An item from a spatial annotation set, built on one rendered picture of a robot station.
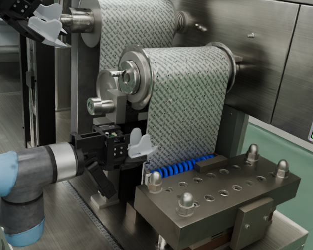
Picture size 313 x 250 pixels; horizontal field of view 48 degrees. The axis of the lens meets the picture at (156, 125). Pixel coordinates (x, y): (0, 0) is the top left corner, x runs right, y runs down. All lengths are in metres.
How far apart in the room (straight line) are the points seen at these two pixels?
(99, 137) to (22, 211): 0.20
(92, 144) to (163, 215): 0.20
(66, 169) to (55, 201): 0.29
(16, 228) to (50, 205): 0.24
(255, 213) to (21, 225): 0.49
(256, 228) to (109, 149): 0.39
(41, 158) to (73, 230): 0.26
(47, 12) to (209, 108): 0.44
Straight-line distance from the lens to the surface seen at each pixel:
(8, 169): 0.66
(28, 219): 0.72
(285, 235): 0.97
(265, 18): 0.94
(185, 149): 0.89
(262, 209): 0.84
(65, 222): 0.90
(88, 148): 0.71
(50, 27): 0.75
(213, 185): 0.84
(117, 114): 0.82
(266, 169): 0.96
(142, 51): 0.76
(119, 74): 0.79
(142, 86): 0.75
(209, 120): 0.91
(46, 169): 0.67
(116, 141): 0.72
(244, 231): 0.84
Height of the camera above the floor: 1.47
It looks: 23 degrees down
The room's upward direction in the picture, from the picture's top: 6 degrees clockwise
